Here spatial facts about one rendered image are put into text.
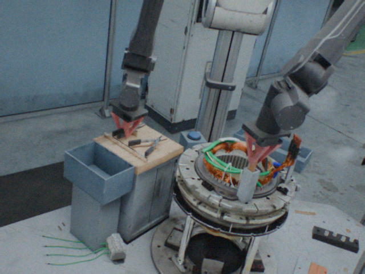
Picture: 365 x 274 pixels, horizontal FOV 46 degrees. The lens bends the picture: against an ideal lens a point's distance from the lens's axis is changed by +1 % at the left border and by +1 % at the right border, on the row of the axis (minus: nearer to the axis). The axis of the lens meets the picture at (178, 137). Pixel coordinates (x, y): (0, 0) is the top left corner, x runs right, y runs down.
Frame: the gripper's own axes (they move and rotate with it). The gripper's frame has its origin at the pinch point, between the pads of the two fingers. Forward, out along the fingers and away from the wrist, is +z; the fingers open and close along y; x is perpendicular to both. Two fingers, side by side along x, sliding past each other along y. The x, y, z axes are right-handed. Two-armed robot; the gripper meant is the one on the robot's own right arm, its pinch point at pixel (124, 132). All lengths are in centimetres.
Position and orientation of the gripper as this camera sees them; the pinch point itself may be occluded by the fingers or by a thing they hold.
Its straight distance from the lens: 128.8
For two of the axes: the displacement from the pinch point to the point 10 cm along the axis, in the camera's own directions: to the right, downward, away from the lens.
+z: -1.9, 8.2, 5.4
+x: 6.5, -3.1, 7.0
